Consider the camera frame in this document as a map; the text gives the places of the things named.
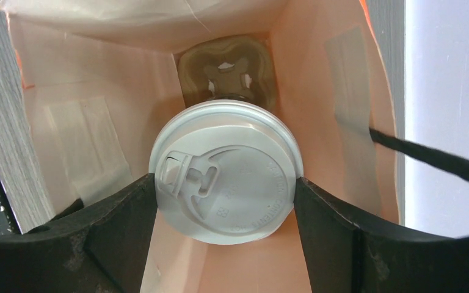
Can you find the single cardboard cup carrier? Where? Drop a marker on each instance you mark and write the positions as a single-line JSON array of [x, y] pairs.
[[237, 67]]

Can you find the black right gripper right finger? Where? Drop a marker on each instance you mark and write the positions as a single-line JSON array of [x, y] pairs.
[[347, 249]]

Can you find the orange paper bag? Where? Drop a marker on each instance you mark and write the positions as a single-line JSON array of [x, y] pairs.
[[100, 82]]

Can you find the white plastic cup lid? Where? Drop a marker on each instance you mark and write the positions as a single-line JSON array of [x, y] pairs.
[[225, 172]]

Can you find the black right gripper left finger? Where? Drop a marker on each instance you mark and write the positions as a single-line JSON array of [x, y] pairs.
[[100, 248]]

